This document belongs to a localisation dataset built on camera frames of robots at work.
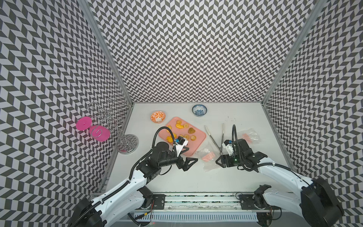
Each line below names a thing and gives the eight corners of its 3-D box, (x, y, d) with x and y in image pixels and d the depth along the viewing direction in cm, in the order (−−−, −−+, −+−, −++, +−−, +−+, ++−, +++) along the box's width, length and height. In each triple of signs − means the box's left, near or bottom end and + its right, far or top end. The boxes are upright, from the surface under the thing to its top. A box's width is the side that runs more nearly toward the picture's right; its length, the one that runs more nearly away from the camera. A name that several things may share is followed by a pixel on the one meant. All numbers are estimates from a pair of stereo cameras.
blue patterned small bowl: (192, 116, 111) (192, 112, 107) (192, 108, 117) (192, 104, 113) (207, 116, 111) (207, 112, 107) (206, 108, 117) (206, 104, 113)
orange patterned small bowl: (150, 123, 107) (149, 119, 104) (152, 114, 113) (151, 110, 109) (164, 123, 107) (164, 119, 104) (166, 114, 113) (165, 110, 109)
